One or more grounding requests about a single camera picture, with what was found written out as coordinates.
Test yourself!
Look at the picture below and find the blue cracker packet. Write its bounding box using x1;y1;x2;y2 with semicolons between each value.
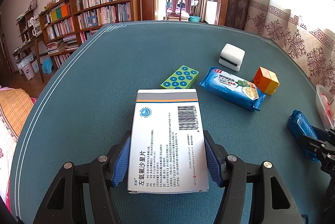
199;67;266;111
287;110;320;162

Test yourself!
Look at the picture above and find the red snack packet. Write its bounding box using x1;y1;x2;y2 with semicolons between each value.
321;93;333;119

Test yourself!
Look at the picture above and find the orange yellow toy brick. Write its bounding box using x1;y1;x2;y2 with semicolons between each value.
253;67;280;95

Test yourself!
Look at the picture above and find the white medicine box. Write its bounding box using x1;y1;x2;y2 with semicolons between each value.
127;89;209;194

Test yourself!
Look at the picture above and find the small white eraser case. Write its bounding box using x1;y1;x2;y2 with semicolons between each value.
218;43;245;72

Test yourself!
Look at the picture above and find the green dotted block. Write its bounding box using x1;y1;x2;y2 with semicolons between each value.
160;65;199;89

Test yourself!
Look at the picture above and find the clear plastic bowl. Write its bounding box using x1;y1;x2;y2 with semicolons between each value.
316;85;334;130

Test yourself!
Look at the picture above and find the orange checked bed cover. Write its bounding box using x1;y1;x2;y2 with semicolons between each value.
1;88;34;138

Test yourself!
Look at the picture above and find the patterned curtain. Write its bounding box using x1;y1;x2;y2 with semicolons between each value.
225;0;334;94

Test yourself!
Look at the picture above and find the blue plastic basin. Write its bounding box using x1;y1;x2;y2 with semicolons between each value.
188;15;201;23

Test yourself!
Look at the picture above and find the small wooden side shelf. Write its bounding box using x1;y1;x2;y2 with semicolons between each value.
13;5;45;83

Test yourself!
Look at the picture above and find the wooden bookshelf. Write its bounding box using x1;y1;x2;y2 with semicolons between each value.
39;0;142;68

